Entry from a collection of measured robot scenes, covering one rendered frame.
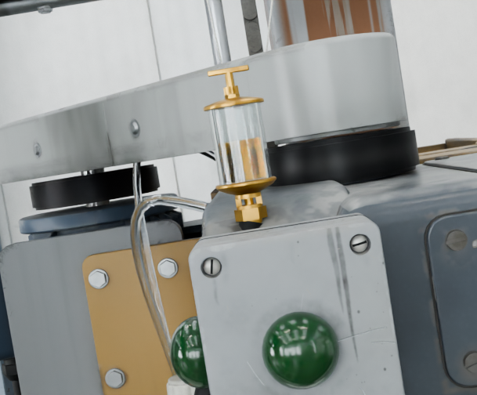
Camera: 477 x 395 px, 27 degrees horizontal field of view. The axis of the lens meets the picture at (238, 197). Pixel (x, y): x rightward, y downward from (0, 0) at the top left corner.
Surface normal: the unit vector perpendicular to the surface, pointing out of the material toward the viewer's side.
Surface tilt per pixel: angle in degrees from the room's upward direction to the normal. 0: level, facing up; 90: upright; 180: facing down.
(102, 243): 90
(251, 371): 90
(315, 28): 90
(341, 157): 90
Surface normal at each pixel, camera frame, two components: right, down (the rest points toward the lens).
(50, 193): -0.54, 0.13
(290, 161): -0.71, 0.15
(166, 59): -0.03, 0.06
